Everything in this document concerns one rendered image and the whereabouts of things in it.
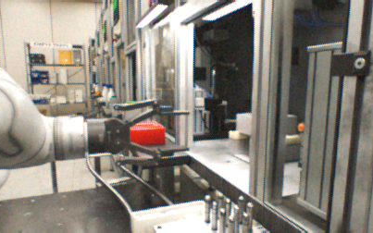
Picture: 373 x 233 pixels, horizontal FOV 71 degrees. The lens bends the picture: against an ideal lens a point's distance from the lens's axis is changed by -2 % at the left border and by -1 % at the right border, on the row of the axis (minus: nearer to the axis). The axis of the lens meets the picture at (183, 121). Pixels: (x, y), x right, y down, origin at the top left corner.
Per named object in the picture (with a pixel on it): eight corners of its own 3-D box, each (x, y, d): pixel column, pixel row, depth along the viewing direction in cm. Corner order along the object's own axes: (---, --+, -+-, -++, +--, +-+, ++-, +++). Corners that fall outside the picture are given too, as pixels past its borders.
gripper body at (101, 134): (87, 161, 53) (133, 156, 56) (85, 119, 52) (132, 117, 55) (86, 152, 60) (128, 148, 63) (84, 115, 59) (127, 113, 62)
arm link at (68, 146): (53, 120, 49) (86, 118, 51) (57, 114, 57) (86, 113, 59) (56, 166, 50) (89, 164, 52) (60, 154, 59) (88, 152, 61)
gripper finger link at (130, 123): (115, 132, 60) (112, 127, 59) (158, 109, 63) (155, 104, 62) (117, 135, 56) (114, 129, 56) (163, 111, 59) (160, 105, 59)
